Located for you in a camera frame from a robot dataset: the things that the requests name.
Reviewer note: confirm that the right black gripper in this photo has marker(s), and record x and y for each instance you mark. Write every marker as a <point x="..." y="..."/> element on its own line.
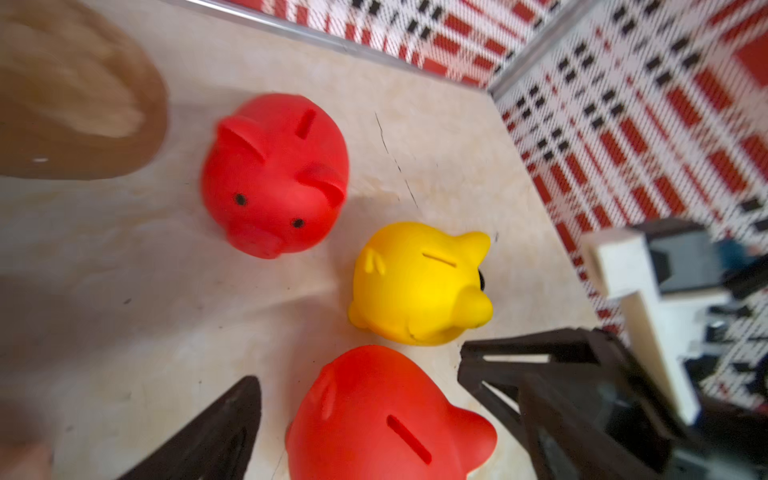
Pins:
<point x="585" y="409"/>

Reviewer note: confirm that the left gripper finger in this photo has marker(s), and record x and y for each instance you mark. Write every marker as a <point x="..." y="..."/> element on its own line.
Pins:
<point x="216" y="444"/>

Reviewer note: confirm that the red piggy bank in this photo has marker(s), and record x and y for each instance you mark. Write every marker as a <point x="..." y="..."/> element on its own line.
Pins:
<point x="276" y="176"/>
<point x="373" y="413"/>

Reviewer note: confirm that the yellow piggy bank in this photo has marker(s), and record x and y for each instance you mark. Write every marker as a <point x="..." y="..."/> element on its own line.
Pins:
<point x="416" y="285"/>

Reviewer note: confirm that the brown plush dog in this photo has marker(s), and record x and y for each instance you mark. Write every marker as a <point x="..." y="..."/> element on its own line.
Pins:
<point x="80" y="99"/>

